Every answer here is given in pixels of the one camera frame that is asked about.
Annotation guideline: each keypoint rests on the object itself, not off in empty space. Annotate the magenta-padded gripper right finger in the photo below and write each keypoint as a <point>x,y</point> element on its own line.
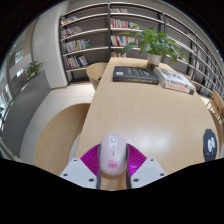
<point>148,170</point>

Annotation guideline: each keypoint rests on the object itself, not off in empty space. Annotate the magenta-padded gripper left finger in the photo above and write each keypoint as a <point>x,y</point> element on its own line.
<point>78,170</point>

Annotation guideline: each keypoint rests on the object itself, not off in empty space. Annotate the pale pink computer mouse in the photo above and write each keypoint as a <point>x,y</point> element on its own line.
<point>113,153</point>

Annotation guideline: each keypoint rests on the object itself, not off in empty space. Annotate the dark cartoon-face mouse pad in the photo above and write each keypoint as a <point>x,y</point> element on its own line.
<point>207,150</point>

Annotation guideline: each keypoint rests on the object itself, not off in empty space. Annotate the round-backed wooden chair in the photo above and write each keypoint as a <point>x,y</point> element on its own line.
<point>58,140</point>
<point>95,73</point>
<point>216,105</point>

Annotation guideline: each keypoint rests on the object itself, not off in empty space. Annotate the red-spined book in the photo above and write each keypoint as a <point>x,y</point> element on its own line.
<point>180,88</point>

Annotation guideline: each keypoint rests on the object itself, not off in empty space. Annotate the black hardcover book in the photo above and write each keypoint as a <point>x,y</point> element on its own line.
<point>133,74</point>

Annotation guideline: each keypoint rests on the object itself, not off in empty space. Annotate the small green ledge plant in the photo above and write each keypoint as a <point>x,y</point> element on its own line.
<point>33,68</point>

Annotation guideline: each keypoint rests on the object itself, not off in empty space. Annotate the green potted plant white pot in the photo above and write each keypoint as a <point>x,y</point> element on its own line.
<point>153,43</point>

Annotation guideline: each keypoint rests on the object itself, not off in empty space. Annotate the grey bookshelf unit with books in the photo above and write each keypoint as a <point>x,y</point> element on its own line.
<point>86,33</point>

